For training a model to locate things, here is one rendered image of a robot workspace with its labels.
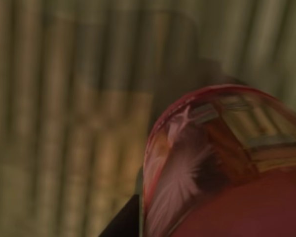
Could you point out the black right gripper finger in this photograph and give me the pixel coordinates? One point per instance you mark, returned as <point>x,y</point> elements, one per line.
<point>128,219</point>

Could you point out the bamboo slat mat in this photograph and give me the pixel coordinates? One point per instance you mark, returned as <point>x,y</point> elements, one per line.
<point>64,98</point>

